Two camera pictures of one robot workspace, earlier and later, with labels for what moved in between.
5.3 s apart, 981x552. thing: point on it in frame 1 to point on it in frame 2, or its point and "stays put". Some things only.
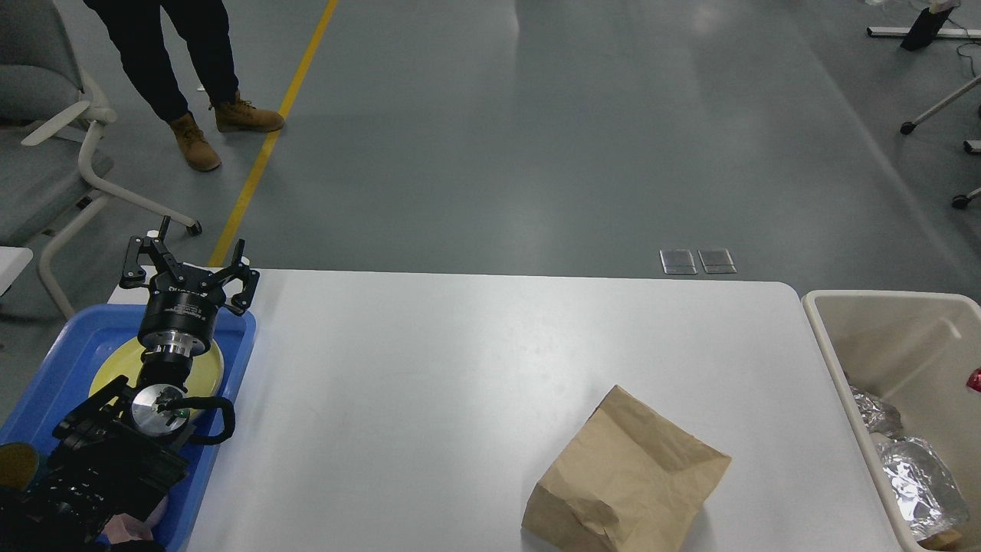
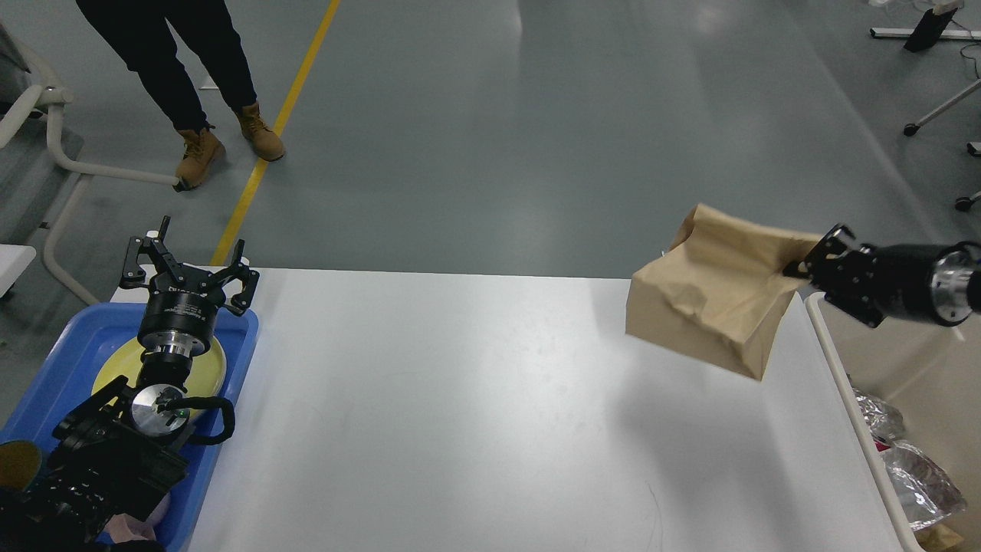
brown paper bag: [631, 481] to [720, 292]
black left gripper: [180, 313] stays put
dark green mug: [18, 462] stays put
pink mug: [122, 527] stays put
